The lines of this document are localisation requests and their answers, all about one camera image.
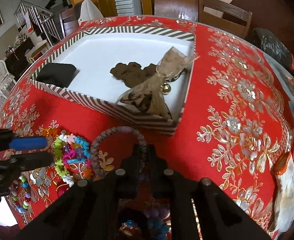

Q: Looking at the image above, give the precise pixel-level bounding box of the blue bead bracelet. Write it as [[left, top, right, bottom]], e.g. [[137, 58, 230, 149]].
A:
[[124, 218, 172, 240]]

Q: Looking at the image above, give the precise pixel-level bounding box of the purple bead bracelet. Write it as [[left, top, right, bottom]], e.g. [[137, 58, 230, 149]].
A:
[[143, 204, 172, 221]]

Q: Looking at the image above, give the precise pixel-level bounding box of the colourful plastic bracelet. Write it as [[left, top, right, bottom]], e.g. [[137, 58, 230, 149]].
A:
[[52, 129, 91, 188]]

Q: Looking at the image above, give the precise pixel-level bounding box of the black velvet pouch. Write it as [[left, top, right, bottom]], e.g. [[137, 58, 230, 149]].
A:
[[36, 63, 76, 88]]

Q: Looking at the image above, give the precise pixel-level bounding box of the leopard print bow clip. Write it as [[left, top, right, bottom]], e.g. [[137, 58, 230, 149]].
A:
[[117, 47, 198, 119]]

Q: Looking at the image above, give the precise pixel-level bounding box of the brown flower scrunchie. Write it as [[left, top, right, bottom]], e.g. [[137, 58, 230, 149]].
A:
[[110, 62, 156, 88]]

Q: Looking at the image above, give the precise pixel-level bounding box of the red satin bow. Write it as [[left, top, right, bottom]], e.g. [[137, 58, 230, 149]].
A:
[[56, 183, 70, 197]]

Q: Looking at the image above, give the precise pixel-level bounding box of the white ornate chair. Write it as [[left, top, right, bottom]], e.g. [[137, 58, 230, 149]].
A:
[[0, 60, 16, 99]]

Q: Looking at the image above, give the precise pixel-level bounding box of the red floral tablecloth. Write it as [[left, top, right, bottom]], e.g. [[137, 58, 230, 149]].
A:
[[0, 16, 293, 239]]

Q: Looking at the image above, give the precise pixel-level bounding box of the small white side table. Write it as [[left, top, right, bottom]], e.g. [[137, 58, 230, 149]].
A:
[[25, 40, 51, 64]]

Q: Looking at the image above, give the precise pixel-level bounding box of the metal stair railing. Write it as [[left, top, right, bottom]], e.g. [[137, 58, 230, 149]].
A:
[[14, 1, 62, 46]]

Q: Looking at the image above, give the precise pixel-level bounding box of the striped white tray box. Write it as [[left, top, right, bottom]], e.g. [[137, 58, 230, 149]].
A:
[[30, 25, 196, 135]]

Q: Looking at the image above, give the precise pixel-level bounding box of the white jacket on chair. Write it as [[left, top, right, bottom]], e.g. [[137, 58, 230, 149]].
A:
[[78, 0, 104, 26]]

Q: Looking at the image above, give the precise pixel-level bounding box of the black plastic bag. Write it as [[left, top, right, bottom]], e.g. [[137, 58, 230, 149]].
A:
[[253, 28, 294, 76]]

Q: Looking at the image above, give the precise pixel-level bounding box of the wooden chair behind table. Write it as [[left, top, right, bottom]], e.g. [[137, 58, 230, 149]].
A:
[[198, 0, 253, 39]]

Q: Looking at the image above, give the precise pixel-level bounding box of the round dark wooden tabletop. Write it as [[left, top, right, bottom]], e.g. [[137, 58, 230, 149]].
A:
[[231, 0, 294, 55]]

